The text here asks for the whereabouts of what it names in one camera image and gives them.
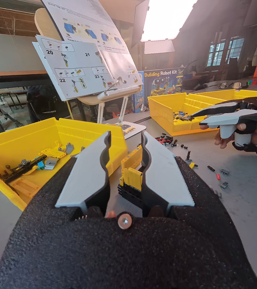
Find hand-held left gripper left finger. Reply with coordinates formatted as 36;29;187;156
55;131;112;208

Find yellow plastic bin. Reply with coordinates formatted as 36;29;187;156
0;117;128;212

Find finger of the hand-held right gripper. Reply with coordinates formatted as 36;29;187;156
190;102;242;118
199;109;257;126

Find grey ribbed lego piece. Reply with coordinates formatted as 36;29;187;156
44;157;60;171

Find laminated instruction sheet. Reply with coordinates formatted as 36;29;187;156
40;0;130;55

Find dark framed window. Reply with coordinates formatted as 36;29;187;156
206;37;246;67

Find lego instruction booklet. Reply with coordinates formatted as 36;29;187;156
32;34;144;102

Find black lego parts cluster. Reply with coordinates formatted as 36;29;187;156
0;154;48;184

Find heap of grey blue lego parts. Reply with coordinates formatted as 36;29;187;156
172;111;194;123

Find black office chair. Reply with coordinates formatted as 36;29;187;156
26;84;75;123

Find orange lego beam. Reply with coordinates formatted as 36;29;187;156
9;178;41;197

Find pile of small lego pieces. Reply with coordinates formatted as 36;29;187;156
154;133;189;150

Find clear safety glasses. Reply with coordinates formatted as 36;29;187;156
218;81;249;90

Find yellow lego robot model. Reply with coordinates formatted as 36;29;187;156
117;144;148;210

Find robot kit box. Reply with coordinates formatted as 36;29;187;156
131;67;186;114

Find grey curved lego panel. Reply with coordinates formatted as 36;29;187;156
58;142;75;155
70;146;86;159

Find lego sticker sheet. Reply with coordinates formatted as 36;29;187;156
110;121;138;137

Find grey ribbed lego subassembly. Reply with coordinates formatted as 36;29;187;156
185;150;199;170

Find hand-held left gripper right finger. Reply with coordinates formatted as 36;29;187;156
141;131;195;208

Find yellow divided parts bin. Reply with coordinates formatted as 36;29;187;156
147;89;257;134

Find small toy box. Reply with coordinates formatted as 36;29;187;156
134;91;151;113

